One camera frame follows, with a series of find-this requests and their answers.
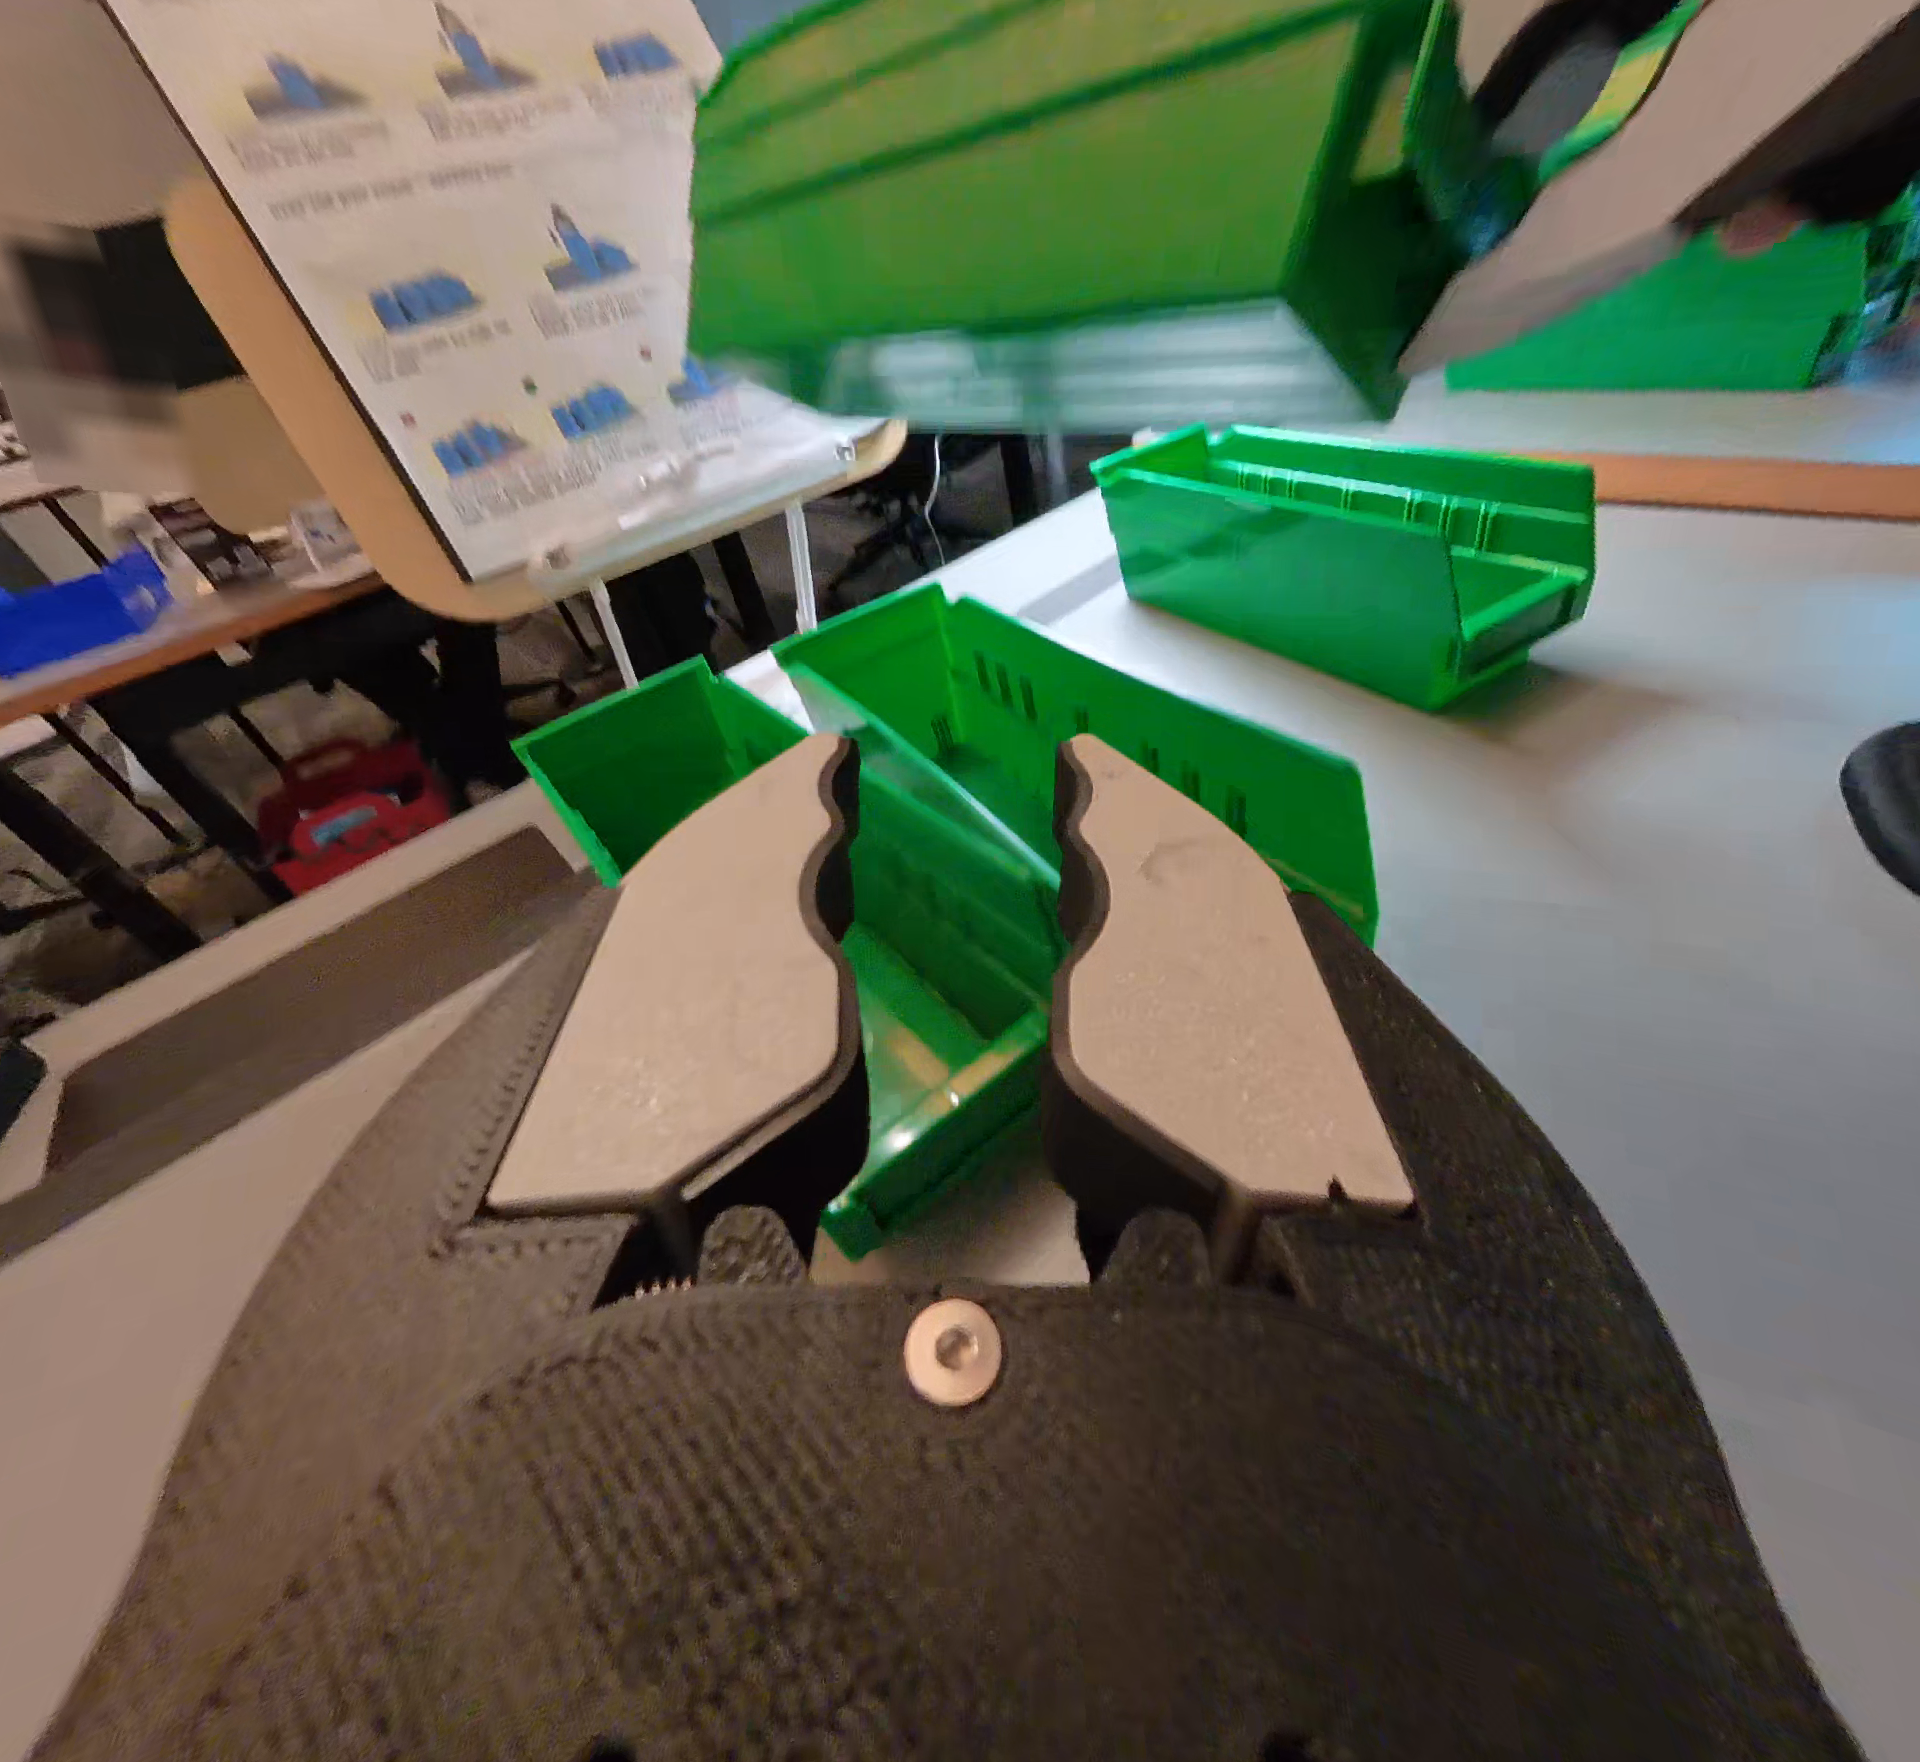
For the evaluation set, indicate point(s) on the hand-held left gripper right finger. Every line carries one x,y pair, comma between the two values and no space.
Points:
1216,1042

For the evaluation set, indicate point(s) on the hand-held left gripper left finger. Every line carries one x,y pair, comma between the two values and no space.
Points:
689,1025

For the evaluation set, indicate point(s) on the green plastic bin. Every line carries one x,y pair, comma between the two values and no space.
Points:
1202,772
944,1042
1275,564
1022,141

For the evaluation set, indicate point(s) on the grey desk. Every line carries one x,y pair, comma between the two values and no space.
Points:
1651,965

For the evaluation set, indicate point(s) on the stack of green crates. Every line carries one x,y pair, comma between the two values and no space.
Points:
1651,320

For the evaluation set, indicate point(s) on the red tool bag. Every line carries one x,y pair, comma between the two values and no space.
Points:
354,817

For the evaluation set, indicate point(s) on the clear acrylic card holder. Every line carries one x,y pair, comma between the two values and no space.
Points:
325,544

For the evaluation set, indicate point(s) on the black flat case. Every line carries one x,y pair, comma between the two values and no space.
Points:
19,1087

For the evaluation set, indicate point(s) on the instruction sheet on board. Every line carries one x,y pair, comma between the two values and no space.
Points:
301,444

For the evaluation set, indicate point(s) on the black textured armrest pad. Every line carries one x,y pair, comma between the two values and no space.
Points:
1886,804

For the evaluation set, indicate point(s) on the small wooden board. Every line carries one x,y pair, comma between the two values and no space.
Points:
241,444

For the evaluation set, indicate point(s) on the blue box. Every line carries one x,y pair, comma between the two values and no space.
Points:
76,615

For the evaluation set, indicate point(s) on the printed instruction sheet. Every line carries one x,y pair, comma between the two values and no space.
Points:
451,141

